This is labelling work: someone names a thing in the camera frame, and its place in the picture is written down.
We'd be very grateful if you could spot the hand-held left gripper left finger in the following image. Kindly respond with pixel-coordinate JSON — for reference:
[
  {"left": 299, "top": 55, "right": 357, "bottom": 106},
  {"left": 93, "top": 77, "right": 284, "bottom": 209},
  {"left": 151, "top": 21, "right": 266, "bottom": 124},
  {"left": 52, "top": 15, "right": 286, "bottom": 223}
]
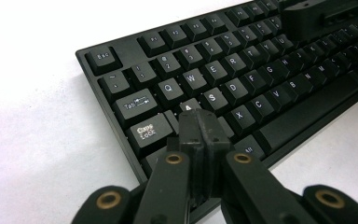
[{"left": 178, "top": 107, "right": 206, "bottom": 207}]

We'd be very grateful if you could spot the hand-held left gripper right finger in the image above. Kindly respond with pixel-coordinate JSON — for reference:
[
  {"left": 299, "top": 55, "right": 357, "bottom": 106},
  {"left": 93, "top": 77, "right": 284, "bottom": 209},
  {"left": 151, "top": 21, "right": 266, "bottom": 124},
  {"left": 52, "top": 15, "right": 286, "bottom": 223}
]
[{"left": 199, "top": 107, "right": 231, "bottom": 203}]

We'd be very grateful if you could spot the black computer keyboard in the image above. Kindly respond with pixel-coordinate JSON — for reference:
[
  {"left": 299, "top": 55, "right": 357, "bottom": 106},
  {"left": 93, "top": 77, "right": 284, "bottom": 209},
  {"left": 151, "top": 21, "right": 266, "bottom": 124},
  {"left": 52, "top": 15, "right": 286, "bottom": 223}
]
[{"left": 75, "top": 0, "right": 358, "bottom": 224}]

